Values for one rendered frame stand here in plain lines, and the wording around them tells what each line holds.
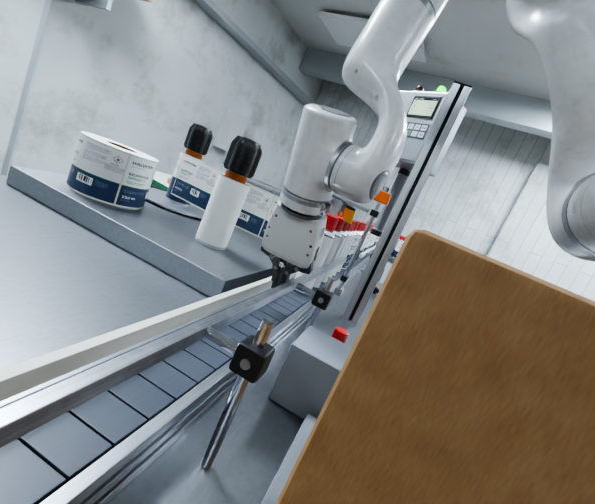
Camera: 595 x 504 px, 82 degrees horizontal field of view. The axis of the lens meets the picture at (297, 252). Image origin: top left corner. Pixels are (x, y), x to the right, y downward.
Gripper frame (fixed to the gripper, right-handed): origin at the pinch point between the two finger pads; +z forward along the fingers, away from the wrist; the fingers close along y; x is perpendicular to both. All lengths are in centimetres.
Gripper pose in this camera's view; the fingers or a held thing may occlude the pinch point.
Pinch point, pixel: (280, 278)
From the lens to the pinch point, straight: 67.0
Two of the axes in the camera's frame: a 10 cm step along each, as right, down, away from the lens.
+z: -2.7, 8.3, 4.9
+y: -8.7, -4.2, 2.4
